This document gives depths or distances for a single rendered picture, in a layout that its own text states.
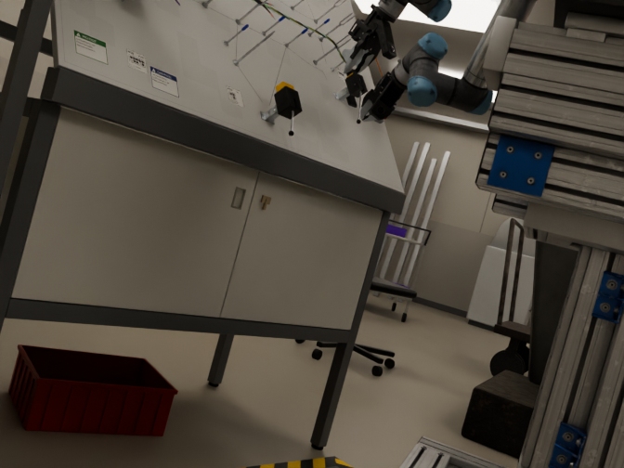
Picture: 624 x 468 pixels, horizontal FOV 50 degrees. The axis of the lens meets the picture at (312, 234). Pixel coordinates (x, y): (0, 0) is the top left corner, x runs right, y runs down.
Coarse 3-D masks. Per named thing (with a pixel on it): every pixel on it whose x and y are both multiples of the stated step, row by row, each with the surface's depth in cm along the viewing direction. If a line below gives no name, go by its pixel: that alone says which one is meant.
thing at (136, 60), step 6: (126, 48) 145; (132, 54) 145; (138, 54) 147; (132, 60) 144; (138, 60) 146; (144, 60) 147; (132, 66) 144; (138, 66) 145; (144, 66) 146; (144, 72) 146
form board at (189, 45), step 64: (64, 0) 137; (128, 0) 152; (192, 0) 170; (320, 0) 226; (64, 64) 130; (192, 64) 160; (256, 64) 181; (320, 64) 208; (256, 128) 169; (320, 128) 192; (384, 128) 223
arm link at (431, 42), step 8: (432, 32) 175; (424, 40) 173; (432, 40) 173; (440, 40) 175; (416, 48) 176; (424, 48) 173; (432, 48) 172; (440, 48) 173; (408, 56) 179; (416, 56) 174; (424, 56) 173; (432, 56) 173; (440, 56) 174; (408, 64) 179; (408, 72) 180
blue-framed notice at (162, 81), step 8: (152, 72) 148; (160, 72) 150; (152, 80) 147; (160, 80) 148; (168, 80) 151; (176, 80) 153; (160, 88) 147; (168, 88) 149; (176, 88) 152; (176, 96) 151
